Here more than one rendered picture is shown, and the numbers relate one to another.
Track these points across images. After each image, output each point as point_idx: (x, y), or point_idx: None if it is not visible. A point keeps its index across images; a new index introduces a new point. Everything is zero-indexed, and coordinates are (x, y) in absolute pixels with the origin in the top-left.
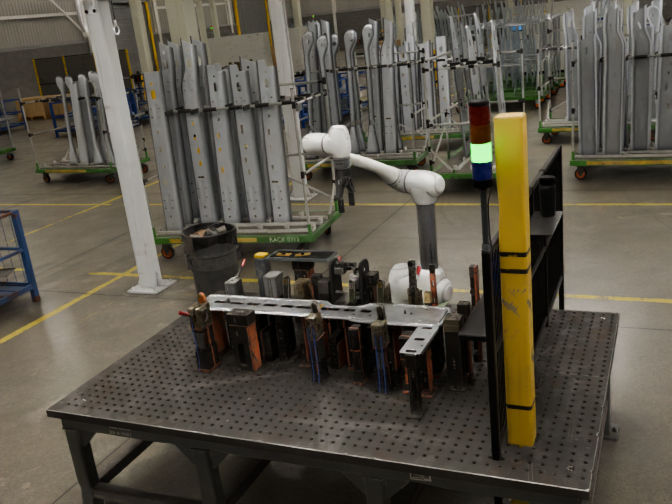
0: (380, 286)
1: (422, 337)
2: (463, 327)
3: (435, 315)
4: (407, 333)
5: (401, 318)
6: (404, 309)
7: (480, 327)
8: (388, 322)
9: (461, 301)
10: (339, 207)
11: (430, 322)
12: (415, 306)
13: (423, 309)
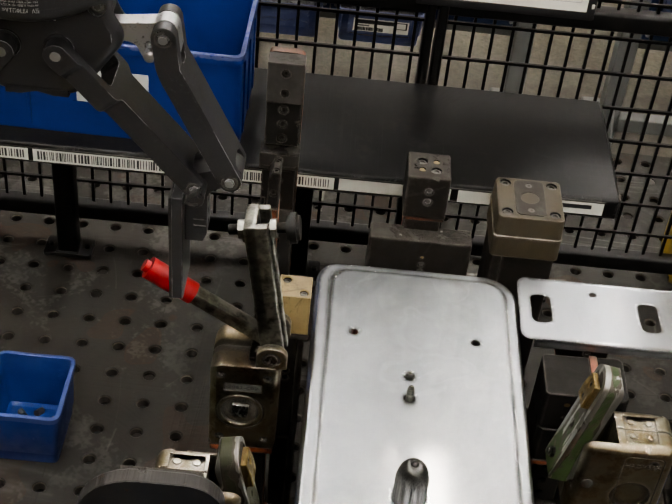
0: (254, 468)
1: (631, 311)
2: (561, 192)
3: (411, 297)
4: (572, 379)
5: (469, 402)
6: (363, 407)
7: (546, 155)
8: (518, 445)
9: (419, 170)
10: (184, 253)
11: (485, 304)
12: (324, 372)
13: (353, 341)
